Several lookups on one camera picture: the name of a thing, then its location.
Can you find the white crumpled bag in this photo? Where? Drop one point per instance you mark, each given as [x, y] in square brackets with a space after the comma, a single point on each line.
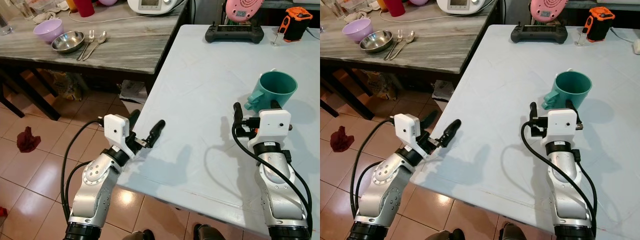
[133, 92]
[443, 91]

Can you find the metal spoon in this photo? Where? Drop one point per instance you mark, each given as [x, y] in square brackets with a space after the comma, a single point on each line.
[410, 36]
[101, 36]

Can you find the purple plastic bowl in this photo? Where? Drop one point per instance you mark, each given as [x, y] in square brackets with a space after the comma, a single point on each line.
[357, 30]
[48, 31]

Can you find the orange and black device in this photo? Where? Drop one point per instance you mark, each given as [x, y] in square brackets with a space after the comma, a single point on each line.
[600, 27]
[295, 27]

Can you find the black handheld controller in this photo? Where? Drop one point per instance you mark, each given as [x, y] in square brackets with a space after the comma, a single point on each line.
[232, 34]
[539, 34]

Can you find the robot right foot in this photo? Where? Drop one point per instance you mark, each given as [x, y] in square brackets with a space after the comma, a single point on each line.
[514, 232]
[207, 233]

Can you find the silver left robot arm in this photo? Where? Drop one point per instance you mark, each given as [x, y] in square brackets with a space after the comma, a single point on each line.
[386, 186]
[97, 185]

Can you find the metal fork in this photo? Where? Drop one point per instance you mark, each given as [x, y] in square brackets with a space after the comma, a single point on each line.
[86, 46]
[394, 45]

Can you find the pink round device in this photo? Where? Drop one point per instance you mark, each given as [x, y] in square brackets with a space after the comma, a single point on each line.
[547, 9]
[242, 9]

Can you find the white kitchen appliance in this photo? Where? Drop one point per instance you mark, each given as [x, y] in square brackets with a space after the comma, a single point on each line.
[467, 6]
[160, 7]

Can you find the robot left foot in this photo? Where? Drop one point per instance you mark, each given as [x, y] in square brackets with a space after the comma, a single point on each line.
[140, 235]
[445, 235]

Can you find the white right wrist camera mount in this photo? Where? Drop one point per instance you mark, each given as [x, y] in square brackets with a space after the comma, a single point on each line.
[274, 125]
[563, 124]

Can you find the yellow printed bag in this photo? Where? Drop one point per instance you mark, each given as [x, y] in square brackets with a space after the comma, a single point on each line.
[378, 85]
[66, 85]

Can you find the dark table frame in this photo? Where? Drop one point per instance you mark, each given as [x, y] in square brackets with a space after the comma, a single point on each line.
[390, 67]
[75, 68]

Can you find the small clear glass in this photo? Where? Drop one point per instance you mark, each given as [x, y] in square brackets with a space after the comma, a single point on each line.
[276, 41]
[580, 41]

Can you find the stainless steel bowl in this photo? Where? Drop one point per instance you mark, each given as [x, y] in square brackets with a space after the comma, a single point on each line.
[376, 42]
[67, 42]

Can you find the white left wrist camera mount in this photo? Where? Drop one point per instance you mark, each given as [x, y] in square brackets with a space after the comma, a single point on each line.
[116, 129]
[407, 127]

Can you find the red plastic cup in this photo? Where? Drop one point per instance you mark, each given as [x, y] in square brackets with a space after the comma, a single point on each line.
[85, 7]
[394, 7]

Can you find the red cloth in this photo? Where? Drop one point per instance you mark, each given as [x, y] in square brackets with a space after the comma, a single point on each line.
[28, 141]
[342, 140]

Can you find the clear drinking glass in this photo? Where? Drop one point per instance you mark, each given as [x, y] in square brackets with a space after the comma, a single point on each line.
[4, 24]

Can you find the clear plastic container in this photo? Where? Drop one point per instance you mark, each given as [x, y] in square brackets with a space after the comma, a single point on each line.
[347, 5]
[30, 6]

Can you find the teal plastic mug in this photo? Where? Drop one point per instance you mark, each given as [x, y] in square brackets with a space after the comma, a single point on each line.
[575, 93]
[280, 95]

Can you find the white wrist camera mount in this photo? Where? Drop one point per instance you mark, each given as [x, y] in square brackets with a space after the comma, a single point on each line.
[563, 124]
[407, 127]
[274, 125]
[116, 129]

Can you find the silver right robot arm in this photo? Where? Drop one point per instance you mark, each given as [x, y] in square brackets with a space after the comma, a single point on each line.
[277, 190]
[567, 190]

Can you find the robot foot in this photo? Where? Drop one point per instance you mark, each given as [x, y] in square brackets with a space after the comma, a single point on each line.
[207, 233]
[140, 235]
[514, 232]
[445, 235]

